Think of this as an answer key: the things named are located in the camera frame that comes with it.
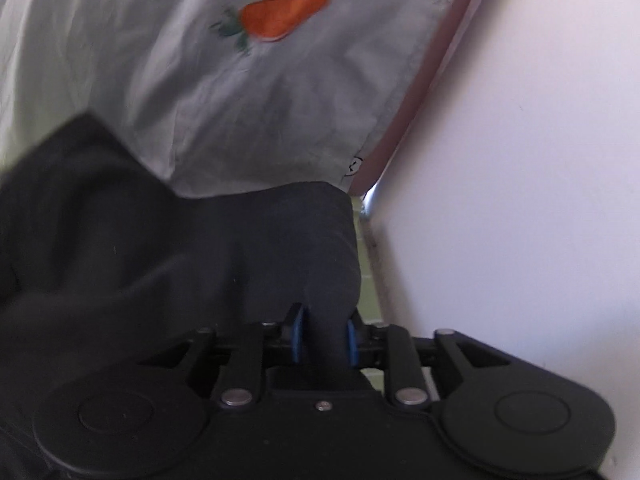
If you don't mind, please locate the dark navy garment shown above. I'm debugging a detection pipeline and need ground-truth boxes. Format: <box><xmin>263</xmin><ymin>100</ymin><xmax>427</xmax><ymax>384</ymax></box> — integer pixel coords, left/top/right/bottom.
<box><xmin>1</xmin><ymin>115</ymin><xmax>360</xmax><ymax>479</ymax></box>

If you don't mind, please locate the grey carrot print sheet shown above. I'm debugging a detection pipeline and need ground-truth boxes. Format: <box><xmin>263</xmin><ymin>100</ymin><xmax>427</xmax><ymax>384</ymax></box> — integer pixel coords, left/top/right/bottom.
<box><xmin>1</xmin><ymin>0</ymin><xmax>459</xmax><ymax>197</ymax></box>

